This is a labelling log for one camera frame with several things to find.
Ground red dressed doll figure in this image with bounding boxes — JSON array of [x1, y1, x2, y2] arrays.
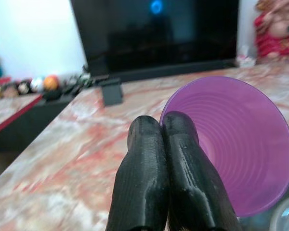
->
[[253, 0, 289, 59]]

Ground black television stand foot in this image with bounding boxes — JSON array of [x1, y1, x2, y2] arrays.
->
[[100, 78, 124, 106]]

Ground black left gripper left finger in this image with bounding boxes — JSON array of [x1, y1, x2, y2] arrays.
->
[[105, 115, 171, 231]]

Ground purple plastic cup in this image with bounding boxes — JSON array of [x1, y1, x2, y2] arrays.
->
[[159, 76, 289, 217]]

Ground orange decorative ball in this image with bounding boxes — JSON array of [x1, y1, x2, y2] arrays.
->
[[43, 75, 59, 91]]

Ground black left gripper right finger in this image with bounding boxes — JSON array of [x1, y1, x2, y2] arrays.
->
[[162, 111, 240, 231]]

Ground white decorative ball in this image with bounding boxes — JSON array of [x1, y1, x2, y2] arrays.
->
[[30, 77, 44, 93]]

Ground clear glass bowl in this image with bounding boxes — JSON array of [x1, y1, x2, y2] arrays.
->
[[269, 186, 289, 231]]

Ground black low side shelf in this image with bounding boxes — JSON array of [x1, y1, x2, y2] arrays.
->
[[0, 92, 80, 153]]

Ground black flat screen television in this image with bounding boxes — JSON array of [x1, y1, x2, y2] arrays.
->
[[69, 0, 239, 83]]

